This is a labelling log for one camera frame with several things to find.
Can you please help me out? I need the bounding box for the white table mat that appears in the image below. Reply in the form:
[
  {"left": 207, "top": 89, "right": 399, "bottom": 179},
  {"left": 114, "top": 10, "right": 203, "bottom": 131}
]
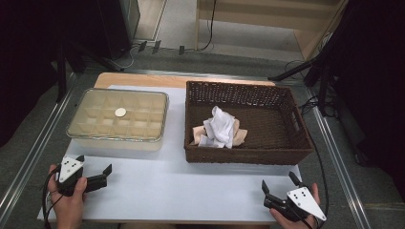
[{"left": 37, "top": 84, "right": 313, "bottom": 223}]

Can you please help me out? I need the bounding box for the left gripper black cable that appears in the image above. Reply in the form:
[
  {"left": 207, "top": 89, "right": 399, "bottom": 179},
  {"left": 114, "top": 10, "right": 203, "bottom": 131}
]
[{"left": 42, "top": 166, "right": 63, "bottom": 229}]

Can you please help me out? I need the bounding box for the person's right hand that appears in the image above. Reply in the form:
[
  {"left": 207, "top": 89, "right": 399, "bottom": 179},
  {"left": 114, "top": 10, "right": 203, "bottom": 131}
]
[{"left": 269, "top": 182, "right": 327, "bottom": 229}]

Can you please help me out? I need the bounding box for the black cabinet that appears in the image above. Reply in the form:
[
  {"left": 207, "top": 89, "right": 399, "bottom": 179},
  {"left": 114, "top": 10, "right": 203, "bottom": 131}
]
[{"left": 96, "top": 0, "right": 141, "bottom": 60}]

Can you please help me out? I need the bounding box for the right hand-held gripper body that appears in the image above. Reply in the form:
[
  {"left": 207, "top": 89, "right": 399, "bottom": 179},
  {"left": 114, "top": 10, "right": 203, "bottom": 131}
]
[{"left": 263, "top": 186, "right": 328, "bottom": 223}]

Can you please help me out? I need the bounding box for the light wooden shelf unit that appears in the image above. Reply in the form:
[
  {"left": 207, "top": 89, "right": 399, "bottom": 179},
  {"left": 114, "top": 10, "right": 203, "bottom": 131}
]
[{"left": 194, "top": 0, "right": 350, "bottom": 61}]

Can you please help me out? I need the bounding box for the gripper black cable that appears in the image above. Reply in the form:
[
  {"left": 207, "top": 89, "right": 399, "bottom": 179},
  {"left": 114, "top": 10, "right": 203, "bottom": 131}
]
[
  {"left": 42, "top": 166, "right": 63, "bottom": 229},
  {"left": 290, "top": 206, "right": 319, "bottom": 229}
]

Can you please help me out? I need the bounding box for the black tripod stand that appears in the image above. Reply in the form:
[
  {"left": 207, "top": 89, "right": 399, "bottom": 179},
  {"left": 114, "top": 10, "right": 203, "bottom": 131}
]
[{"left": 55, "top": 39, "right": 125, "bottom": 103}]

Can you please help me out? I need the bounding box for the black hanging cable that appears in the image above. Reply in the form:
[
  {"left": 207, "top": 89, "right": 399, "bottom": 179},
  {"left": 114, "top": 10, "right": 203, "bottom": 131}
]
[{"left": 196, "top": 0, "right": 218, "bottom": 52}]

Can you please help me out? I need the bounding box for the white floor cable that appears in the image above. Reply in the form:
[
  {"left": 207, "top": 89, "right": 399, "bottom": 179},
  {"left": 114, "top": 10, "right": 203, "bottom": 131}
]
[{"left": 118, "top": 44, "right": 142, "bottom": 70}]

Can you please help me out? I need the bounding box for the cream divided storage box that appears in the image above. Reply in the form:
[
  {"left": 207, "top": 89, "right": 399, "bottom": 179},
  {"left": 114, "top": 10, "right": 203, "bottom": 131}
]
[{"left": 66, "top": 90, "right": 169, "bottom": 153}]

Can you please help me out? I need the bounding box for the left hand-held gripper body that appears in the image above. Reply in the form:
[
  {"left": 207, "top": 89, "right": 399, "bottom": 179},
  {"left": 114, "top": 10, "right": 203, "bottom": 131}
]
[{"left": 56, "top": 155, "right": 89, "bottom": 198}]

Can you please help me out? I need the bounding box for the white sock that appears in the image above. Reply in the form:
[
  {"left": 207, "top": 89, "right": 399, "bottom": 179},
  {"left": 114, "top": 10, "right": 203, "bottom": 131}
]
[
  {"left": 198, "top": 133, "right": 224, "bottom": 149},
  {"left": 202, "top": 105, "right": 237, "bottom": 150}
]

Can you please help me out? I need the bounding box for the brown woven basket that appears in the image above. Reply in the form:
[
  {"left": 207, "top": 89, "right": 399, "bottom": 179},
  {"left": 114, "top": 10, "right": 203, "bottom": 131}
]
[{"left": 183, "top": 80, "right": 314, "bottom": 166}]

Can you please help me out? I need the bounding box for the clear lid with round knob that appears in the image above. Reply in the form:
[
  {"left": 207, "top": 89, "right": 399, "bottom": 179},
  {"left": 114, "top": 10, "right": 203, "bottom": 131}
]
[{"left": 65, "top": 88, "right": 170, "bottom": 143}]

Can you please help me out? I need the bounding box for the black metal stand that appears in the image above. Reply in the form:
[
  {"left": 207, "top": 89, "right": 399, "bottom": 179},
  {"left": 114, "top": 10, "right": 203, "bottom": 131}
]
[{"left": 266, "top": 47, "right": 340, "bottom": 117}]

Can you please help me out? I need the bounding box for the person's left hand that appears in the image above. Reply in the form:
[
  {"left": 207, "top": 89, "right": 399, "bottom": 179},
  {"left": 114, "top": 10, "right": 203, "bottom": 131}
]
[{"left": 47, "top": 164, "right": 89, "bottom": 229}]

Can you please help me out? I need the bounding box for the black floor cable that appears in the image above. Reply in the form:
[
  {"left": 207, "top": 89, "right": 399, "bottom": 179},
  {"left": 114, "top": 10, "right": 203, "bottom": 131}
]
[{"left": 299, "top": 94, "right": 330, "bottom": 229}]

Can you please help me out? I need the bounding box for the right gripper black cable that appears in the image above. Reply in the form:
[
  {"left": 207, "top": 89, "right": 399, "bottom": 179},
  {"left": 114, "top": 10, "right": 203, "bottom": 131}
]
[{"left": 290, "top": 206, "right": 319, "bottom": 229}]

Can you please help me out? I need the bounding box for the dark curtain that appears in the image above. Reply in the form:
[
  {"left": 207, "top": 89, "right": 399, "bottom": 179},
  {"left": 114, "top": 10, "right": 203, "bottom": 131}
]
[
  {"left": 318, "top": 0, "right": 405, "bottom": 201},
  {"left": 0, "top": 0, "right": 103, "bottom": 147}
]

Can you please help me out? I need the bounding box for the metal rail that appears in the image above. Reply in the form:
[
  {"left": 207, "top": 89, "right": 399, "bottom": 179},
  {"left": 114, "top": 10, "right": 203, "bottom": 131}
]
[
  {"left": 0, "top": 72, "right": 79, "bottom": 211},
  {"left": 305, "top": 85, "right": 373, "bottom": 229}
]

